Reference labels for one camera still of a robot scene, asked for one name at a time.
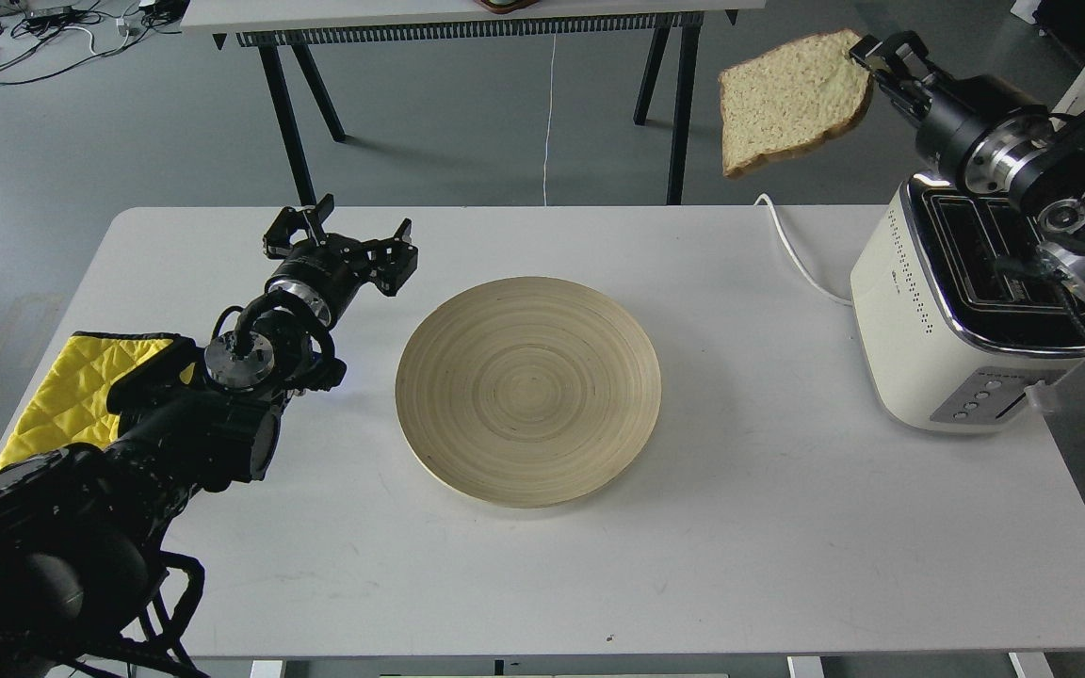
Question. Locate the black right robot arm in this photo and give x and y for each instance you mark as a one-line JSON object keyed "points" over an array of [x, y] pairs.
{"points": [[1051, 189]]}

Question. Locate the slice of white bread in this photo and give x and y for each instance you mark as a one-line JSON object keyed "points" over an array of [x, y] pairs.
{"points": [[790, 101]]}

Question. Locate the cream and chrome toaster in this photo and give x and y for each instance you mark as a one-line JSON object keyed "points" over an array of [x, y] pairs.
{"points": [[952, 342]]}

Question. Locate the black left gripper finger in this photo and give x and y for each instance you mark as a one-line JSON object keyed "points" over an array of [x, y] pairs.
{"points": [[277, 243], [389, 263]]}

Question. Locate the brown object on background table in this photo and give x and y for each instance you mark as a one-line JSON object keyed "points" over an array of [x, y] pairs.
{"points": [[505, 6]]}

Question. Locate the round wooden plate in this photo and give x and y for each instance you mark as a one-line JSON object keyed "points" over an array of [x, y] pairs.
{"points": [[529, 392]]}

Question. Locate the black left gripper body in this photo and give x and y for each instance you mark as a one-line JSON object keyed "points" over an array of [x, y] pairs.
{"points": [[328, 276]]}

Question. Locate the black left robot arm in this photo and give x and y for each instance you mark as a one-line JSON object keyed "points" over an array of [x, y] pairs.
{"points": [[83, 570]]}

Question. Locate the white background table black legs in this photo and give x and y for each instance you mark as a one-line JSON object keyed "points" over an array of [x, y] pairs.
{"points": [[272, 26]]}

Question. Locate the yellow quilted cloth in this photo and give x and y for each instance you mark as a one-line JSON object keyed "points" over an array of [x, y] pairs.
{"points": [[69, 409]]}

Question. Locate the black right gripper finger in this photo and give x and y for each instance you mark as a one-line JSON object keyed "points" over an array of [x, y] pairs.
{"points": [[869, 52], [907, 62]]}

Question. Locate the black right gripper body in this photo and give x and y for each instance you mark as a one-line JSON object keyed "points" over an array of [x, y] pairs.
{"points": [[978, 131]]}

